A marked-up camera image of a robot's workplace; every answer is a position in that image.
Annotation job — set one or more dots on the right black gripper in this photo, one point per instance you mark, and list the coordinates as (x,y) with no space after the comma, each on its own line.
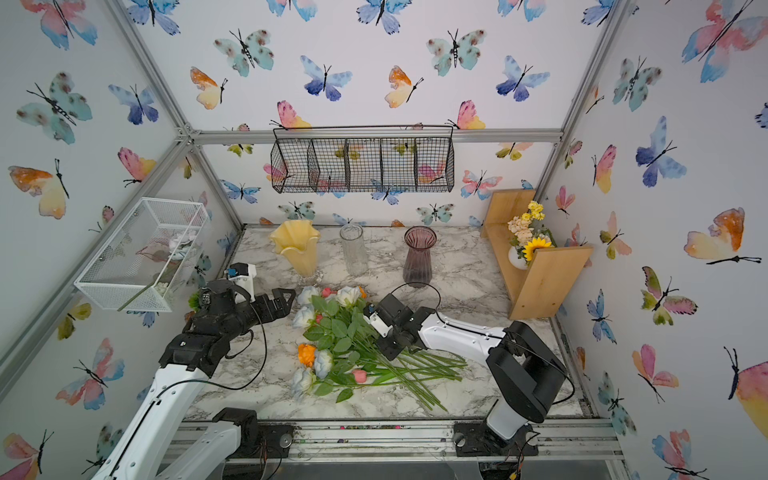
(384,349)

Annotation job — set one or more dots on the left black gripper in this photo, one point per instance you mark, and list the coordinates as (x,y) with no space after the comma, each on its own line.
(283,308)

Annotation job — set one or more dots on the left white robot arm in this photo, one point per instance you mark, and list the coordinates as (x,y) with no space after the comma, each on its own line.
(226,312)

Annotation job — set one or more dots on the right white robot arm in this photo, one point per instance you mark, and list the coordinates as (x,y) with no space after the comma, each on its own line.
(527,373)

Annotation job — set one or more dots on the pink rose lower small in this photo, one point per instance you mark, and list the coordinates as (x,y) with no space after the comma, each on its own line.
(359,376)

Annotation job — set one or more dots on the orange rose lower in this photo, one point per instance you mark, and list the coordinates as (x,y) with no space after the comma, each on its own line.
(306,354)

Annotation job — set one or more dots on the purple ribbed glass vase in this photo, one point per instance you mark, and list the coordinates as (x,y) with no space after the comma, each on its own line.
(417,270)

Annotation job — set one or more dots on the green succulent in pink pot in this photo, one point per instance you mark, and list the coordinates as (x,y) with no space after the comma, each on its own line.
(194,301)

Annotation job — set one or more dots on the yellow wavy glass vase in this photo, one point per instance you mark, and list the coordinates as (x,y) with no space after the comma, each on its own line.
(296,241)

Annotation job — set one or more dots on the clear ribbed glass vase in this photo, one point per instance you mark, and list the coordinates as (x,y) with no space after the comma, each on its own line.
(354,249)

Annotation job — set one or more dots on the wooden corner shelf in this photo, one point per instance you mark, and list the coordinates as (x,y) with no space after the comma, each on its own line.
(538,290)

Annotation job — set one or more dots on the sunflower bouquet in white vase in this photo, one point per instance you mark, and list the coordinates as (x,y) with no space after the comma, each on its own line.
(528,234)

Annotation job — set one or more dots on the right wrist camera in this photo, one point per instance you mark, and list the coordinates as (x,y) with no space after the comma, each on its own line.
(373,319)

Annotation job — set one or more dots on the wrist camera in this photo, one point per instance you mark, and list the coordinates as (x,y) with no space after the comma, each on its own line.
(242,275)
(373,319)

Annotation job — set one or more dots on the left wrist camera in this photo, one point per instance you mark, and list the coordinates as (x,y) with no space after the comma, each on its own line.
(242,275)

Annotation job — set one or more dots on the white mesh wall basket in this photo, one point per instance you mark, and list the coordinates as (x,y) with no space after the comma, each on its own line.
(149,255)

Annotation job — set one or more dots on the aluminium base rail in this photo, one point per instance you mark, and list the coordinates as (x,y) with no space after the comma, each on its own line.
(557,439)

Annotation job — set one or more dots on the black wire wall basket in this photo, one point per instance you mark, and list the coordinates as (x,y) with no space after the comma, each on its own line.
(363,159)

